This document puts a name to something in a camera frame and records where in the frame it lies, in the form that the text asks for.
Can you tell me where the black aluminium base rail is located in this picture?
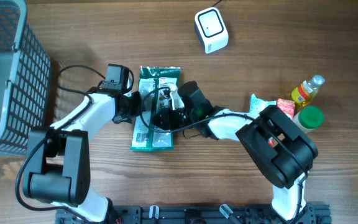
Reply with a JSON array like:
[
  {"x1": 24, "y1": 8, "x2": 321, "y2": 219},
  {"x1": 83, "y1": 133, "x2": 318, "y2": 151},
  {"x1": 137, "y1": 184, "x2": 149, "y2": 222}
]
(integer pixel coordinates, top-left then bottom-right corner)
[{"x1": 55, "y1": 203, "x2": 333, "y2": 224}]

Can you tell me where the grey plastic shopping basket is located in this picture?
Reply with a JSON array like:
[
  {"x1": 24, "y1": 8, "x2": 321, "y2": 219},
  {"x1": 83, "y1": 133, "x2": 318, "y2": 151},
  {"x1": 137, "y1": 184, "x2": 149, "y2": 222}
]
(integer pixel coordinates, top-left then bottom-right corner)
[{"x1": 0, "y1": 0, "x2": 52, "y2": 157}]

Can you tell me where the red juice carton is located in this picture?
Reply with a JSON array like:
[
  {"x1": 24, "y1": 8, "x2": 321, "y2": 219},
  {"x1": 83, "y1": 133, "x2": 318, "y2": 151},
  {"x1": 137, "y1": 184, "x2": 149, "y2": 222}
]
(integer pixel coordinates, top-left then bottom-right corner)
[{"x1": 276, "y1": 98, "x2": 295, "y2": 120}]

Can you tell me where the green white 3M package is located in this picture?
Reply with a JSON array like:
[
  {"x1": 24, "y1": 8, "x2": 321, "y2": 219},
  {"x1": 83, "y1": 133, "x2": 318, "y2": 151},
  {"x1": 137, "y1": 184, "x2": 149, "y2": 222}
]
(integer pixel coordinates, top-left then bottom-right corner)
[{"x1": 131, "y1": 67, "x2": 181, "y2": 152}]

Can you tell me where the light green wipes packet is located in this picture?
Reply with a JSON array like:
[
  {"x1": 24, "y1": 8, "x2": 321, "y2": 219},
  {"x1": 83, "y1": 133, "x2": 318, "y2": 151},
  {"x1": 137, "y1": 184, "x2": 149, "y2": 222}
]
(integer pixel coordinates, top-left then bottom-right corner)
[{"x1": 249, "y1": 94, "x2": 277, "y2": 114}]

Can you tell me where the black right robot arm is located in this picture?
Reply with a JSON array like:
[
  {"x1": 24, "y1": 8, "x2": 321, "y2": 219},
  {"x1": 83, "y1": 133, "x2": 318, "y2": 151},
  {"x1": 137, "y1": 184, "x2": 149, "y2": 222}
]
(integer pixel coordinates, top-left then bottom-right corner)
[{"x1": 150, "y1": 81, "x2": 318, "y2": 223}]

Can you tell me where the green white round can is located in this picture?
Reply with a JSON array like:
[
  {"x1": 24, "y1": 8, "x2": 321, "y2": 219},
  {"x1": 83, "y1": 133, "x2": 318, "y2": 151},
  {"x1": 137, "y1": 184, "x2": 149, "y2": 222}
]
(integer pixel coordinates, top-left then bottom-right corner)
[{"x1": 293, "y1": 106, "x2": 324, "y2": 134}]

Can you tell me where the red snack stick packet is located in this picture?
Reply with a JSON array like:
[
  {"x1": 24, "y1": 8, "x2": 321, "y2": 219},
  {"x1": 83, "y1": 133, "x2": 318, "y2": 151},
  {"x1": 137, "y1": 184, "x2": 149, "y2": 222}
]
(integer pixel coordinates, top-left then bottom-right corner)
[{"x1": 268, "y1": 138, "x2": 275, "y2": 147}]

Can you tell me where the yellow dish soap bottle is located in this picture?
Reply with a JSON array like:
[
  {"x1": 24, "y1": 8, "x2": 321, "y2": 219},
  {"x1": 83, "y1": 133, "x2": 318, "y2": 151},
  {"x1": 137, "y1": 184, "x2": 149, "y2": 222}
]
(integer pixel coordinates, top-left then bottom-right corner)
[{"x1": 290, "y1": 75, "x2": 325, "y2": 108}]

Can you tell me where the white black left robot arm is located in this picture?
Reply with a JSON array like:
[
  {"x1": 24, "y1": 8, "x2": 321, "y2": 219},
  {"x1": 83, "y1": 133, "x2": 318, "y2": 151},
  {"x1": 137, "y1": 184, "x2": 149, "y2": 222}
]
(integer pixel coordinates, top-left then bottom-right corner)
[{"x1": 15, "y1": 87, "x2": 142, "y2": 223}]

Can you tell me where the white barcode scanner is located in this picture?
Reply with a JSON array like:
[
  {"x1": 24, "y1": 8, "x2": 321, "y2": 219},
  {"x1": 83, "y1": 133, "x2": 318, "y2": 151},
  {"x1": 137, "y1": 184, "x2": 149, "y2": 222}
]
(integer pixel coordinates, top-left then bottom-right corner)
[{"x1": 194, "y1": 7, "x2": 229, "y2": 54}]

